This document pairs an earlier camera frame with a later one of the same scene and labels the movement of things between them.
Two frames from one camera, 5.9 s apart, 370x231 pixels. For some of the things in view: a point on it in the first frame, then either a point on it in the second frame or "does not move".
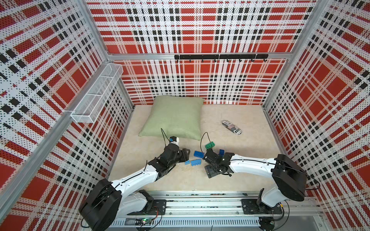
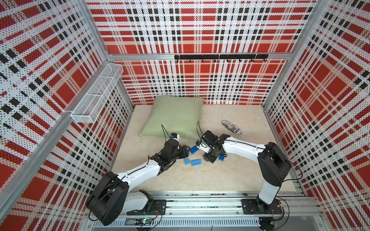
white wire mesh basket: [88, 108] does not move
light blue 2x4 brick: [196, 162] does not move
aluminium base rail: [194, 210] does not move
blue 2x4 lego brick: [199, 154] to [193, 149]
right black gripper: [209, 171] to [208, 158]
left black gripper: [184, 156] does not move
